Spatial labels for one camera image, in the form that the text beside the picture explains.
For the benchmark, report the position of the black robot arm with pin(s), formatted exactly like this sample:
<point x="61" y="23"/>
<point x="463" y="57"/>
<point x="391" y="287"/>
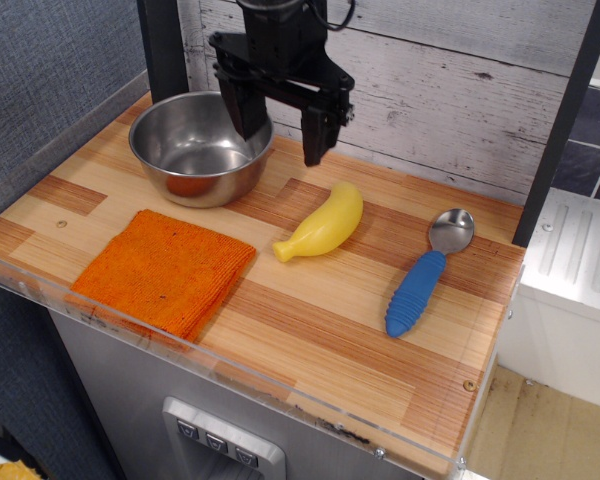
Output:
<point x="281" y="55"/>

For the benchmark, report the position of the orange folded cloth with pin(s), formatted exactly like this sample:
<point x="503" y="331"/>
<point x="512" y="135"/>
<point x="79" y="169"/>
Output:
<point x="165" y="272"/>

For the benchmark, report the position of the stainless steel bowl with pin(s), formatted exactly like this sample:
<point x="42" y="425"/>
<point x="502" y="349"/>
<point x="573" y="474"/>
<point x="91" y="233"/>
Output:
<point x="193" y="156"/>

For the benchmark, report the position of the clear acrylic table edge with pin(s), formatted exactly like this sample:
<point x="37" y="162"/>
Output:
<point x="425" y="462"/>

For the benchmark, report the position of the black frame post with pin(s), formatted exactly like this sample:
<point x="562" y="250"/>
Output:
<point x="577" y="86"/>
<point x="163" y="48"/>

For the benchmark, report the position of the grey dispenser button panel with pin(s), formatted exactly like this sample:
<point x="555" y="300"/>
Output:
<point x="208" y="447"/>

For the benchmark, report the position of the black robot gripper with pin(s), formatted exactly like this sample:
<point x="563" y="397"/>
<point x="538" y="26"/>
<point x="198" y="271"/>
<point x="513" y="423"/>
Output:
<point x="282" y="55"/>

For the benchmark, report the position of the silver toy fridge cabinet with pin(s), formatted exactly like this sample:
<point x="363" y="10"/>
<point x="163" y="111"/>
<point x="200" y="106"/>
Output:
<point x="127" y="387"/>

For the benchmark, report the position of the black left frame post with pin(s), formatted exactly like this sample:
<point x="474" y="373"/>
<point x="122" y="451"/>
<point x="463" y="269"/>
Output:
<point x="163" y="48"/>

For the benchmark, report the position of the yellow toy banana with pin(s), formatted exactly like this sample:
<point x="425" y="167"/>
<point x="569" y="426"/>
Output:
<point x="327" y="227"/>

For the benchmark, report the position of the white ribbed toy sink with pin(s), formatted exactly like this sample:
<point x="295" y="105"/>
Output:
<point x="552" y="333"/>

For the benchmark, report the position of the black right frame post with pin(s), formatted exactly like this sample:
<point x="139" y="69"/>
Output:
<point x="577" y="86"/>

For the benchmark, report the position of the blue handled metal spoon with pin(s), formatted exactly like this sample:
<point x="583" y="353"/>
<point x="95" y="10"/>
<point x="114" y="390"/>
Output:
<point x="450" y="233"/>

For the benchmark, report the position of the yellow object bottom corner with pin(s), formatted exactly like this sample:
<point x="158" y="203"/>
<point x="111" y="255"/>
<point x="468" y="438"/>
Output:
<point x="17" y="471"/>

